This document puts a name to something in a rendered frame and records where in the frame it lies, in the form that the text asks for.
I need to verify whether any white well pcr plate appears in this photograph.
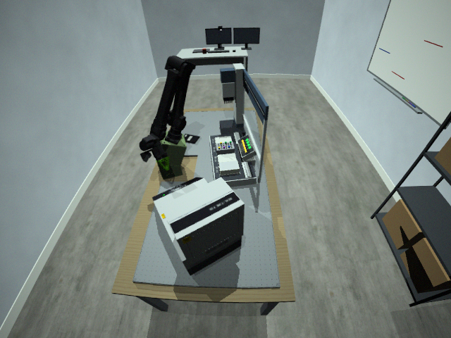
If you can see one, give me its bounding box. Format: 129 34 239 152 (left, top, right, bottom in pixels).
215 136 232 143

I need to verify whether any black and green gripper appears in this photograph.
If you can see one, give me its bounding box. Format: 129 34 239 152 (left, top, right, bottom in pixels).
155 145 169 171

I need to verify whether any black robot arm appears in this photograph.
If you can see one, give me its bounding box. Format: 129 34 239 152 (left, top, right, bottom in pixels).
140 56 196 162

